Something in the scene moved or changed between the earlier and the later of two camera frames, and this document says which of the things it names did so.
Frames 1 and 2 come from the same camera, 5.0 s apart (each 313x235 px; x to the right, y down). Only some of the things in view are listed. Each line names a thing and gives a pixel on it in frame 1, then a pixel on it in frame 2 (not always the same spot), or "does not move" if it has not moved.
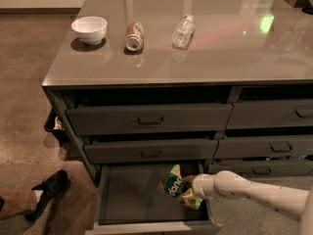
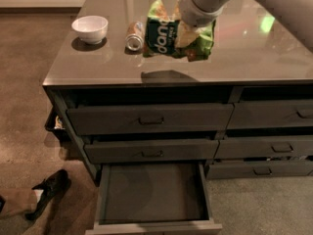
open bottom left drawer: [129, 202] does not move
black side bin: [55, 124] does not move
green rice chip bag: [173, 186] to [169, 34]
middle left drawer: [152, 151] does not move
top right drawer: [270, 114] does not move
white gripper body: [199, 184] to [193, 13]
